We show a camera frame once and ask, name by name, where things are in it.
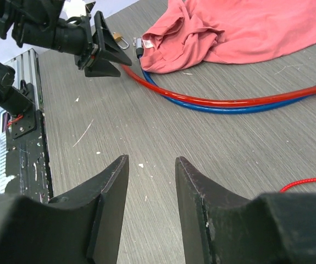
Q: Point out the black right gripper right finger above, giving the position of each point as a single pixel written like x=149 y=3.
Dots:
x=220 y=226

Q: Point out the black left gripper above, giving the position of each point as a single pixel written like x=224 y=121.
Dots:
x=100 y=49

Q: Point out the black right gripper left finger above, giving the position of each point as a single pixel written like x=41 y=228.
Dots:
x=82 y=225

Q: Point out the red cable lock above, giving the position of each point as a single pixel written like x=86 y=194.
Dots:
x=249 y=102

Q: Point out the red cable padlock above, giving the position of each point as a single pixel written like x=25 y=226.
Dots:
x=296 y=183

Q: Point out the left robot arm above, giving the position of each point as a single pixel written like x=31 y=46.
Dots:
x=38 y=23

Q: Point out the brass padlock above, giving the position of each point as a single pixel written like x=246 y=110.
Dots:
x=121 y=42

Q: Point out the pink cloth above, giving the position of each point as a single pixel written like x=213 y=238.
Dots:
x=227 y=32

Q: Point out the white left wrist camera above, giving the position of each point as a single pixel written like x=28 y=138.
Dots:
x=76 y=8

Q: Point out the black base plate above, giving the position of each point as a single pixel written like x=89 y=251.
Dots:
x=27 y=160

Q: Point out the slotted cable duct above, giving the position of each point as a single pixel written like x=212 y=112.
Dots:
x=3 y=152

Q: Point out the blue cable lock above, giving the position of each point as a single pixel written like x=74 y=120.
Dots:
x=214 y=110

